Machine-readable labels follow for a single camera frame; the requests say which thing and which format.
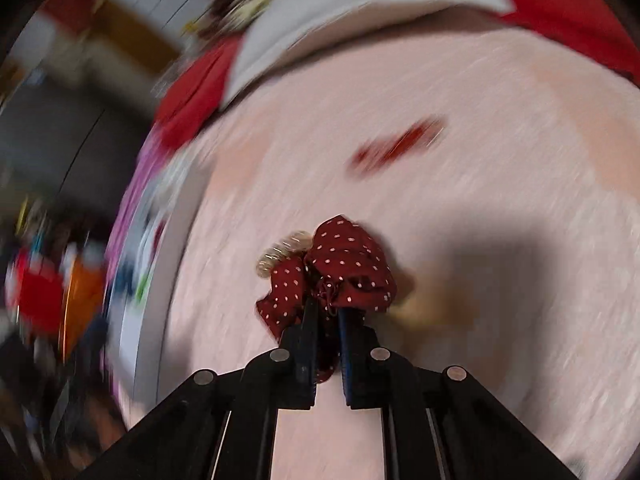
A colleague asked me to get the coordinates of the purple floral sheet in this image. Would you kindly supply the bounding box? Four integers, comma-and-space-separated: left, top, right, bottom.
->
102, 130, 171, 321

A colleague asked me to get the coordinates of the red ruffled pillow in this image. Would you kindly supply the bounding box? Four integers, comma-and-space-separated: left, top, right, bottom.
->
154, 35, 247, 152
486, 0, 640, 83

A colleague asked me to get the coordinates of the pink quilted bedspread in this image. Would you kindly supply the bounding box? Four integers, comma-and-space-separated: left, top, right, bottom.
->
102, 10, 640, 480

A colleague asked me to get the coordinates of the off-white pillow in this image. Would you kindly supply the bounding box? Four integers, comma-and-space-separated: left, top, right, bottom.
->
219, 0, 517, 112

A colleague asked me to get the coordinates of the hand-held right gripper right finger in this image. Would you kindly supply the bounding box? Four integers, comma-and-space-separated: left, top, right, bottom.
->
339, 309, 577, 480

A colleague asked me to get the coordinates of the clear crystal bracelet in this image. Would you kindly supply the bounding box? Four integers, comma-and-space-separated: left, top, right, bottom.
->
257, 230, 314, 278

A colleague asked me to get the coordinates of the dark red dotted scrunchie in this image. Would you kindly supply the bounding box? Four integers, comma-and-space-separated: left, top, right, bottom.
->
256, 215, 399, 382

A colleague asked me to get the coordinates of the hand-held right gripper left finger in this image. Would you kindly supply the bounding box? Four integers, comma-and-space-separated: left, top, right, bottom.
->
75, 297, 321, 480

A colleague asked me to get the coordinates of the red bead bracelet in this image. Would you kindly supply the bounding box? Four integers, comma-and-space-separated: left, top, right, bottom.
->
349, 117, 447, 175

